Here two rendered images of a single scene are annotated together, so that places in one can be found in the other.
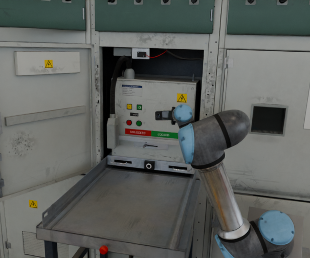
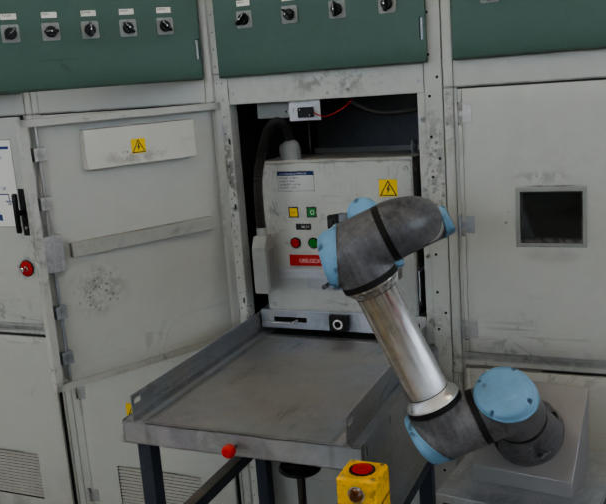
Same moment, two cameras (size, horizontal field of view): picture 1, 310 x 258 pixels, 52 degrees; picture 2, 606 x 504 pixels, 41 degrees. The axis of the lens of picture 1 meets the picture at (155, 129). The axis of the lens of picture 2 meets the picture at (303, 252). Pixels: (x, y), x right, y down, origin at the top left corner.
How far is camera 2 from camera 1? 0.69 m
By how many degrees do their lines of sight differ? 12
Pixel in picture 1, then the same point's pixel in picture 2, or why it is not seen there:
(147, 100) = (324, 197)
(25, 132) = (105, 268)
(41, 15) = (123, 62)
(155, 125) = not seen: hidden behind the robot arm
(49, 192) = not seen: hidden behind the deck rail
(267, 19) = (524, 25)
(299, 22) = (584, 24)
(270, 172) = (570, 321)
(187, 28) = (380, 57)
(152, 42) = (321, 88)
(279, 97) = (566, 170)
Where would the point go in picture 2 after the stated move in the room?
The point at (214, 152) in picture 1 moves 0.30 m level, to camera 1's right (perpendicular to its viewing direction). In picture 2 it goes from (371, 266) to (535, 261)
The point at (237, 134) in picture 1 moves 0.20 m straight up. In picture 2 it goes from (404, 234) to (398, 127)
